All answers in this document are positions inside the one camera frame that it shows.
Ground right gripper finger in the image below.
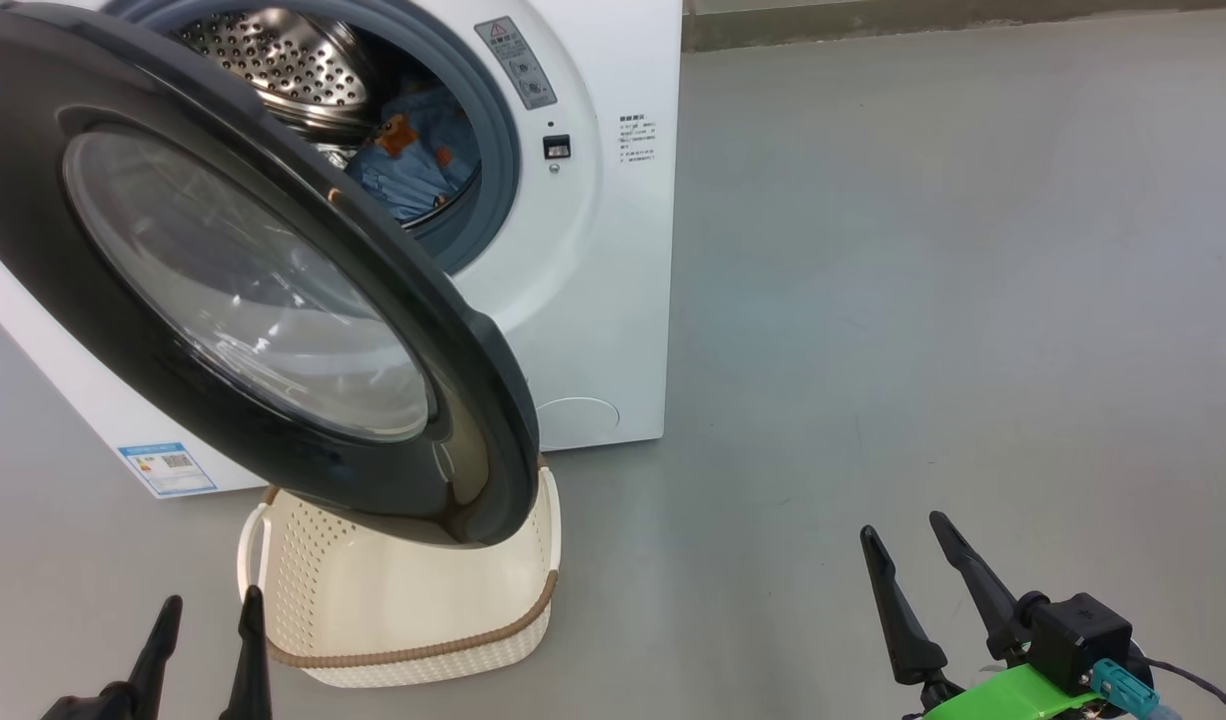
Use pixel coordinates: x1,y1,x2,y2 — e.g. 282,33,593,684
929,512,1049,661
860,526,949,686

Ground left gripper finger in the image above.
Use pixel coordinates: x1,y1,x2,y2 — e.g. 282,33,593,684
41,595,184,720
220,586,274,720

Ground teal right camera connector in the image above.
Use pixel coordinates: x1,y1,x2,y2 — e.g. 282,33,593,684
1091,659,1160,717

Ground grey warning sticker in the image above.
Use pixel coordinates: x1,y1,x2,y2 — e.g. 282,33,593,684
475,17,558,110

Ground light blue garment small prints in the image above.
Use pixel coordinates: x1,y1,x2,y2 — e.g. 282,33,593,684
345,150,481,223

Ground blue garment orange cartoon print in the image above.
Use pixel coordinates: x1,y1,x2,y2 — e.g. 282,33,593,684
358,88,474,171

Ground small printed text label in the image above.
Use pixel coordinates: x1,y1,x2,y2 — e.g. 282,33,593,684
618,114,659,163

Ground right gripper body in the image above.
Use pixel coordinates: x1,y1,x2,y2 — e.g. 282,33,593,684
918,664,1100,720

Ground white front-load washing machine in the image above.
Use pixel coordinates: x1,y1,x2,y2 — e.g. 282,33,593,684
0,0,684,498

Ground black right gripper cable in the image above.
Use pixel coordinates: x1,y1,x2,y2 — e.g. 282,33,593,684
1145,658,1226,720

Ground perforated steel washer drum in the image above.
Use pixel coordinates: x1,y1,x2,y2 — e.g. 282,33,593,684
173,8,484,227

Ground round white filter cover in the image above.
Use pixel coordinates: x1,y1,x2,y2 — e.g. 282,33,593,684
535,397,621,451

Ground cream perforated laundry basket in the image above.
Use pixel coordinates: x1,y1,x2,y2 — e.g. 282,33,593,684
237,455,562,689

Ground blue energy label sticker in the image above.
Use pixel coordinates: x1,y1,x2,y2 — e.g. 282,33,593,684
118,442,217,498

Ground dark round glass washer door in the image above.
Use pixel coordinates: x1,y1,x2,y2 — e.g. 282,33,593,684
0,2,541,548

